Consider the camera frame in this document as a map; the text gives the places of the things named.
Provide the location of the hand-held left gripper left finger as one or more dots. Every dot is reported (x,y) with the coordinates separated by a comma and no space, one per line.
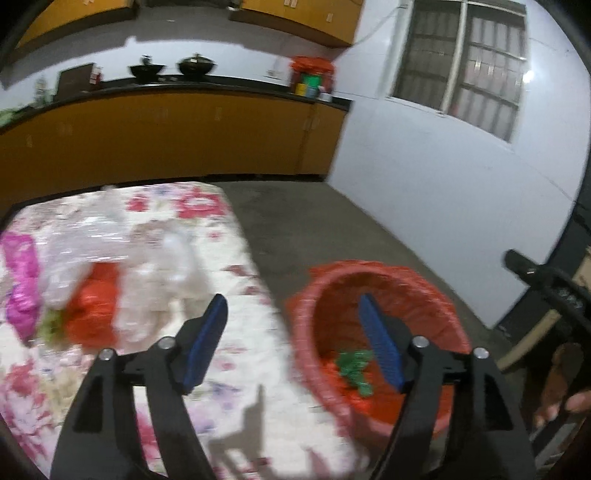
(207,341)

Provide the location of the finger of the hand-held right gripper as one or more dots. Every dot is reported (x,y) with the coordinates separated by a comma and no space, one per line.
(521,263)

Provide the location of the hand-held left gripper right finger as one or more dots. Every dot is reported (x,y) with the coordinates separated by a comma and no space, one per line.
(378,341)

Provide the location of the green snack wrapper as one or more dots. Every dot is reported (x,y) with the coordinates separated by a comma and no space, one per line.
(53,327)
(353,364)

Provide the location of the clear plastic bag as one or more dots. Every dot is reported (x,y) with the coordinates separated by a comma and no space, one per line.
(157,277)

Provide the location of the red plastic waste basket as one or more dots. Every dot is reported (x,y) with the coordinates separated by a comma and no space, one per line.
(369,424)

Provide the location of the red plastic bag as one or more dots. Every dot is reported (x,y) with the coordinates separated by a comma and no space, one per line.
(92,314)

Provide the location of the pink plastic bag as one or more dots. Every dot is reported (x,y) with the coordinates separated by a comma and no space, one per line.
(21,263)

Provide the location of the person's right hand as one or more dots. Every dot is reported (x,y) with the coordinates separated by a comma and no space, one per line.
(565,378)

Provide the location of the floral tablecloth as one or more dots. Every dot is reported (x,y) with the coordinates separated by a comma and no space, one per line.
(240,295)

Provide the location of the cream wooden furniture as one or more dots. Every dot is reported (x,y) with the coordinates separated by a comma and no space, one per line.
(531,339)

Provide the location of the barred window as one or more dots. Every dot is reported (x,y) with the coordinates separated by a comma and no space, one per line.
(461,64)

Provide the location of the wooden base cabinets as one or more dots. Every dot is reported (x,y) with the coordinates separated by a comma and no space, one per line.
(184,134)

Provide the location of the white mug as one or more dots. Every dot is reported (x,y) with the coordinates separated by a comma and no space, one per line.
(325,97)

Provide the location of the black kitchen countertop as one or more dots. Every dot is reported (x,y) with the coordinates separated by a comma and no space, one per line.
(207,85)

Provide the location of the yellow container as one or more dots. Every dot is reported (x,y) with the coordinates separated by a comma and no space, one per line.
(300,89)

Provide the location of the green container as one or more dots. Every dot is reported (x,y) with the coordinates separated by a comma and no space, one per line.
(311,86)

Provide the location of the black wok with lid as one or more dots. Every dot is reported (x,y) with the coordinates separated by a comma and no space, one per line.
(197,66)

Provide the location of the red bag on containers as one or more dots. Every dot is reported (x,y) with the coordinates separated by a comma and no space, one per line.
(311,64)

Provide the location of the red bottle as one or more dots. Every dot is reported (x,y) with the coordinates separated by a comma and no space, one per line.
(96,76)

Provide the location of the brown board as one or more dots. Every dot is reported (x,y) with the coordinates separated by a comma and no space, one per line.
(76,81)

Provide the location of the clear jar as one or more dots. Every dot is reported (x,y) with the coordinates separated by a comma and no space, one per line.
(42,90)

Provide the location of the green basin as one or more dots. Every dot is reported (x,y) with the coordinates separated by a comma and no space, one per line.
(7,116)

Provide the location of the wooden wall cabinets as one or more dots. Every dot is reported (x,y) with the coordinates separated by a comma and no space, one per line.
(300,18)

